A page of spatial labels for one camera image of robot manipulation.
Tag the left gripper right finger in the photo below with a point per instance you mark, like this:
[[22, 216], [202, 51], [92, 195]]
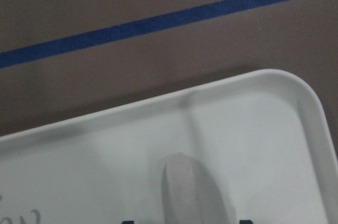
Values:
[[245, 221]]

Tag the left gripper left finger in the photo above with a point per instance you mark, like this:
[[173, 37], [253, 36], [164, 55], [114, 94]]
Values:
[[129, 222]]

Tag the white ceramic spoon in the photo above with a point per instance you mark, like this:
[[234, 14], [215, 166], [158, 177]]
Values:
[[190, 193]]

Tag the white bear-print tray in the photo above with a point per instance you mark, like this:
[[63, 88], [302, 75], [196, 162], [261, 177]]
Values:
[[263, 136]]

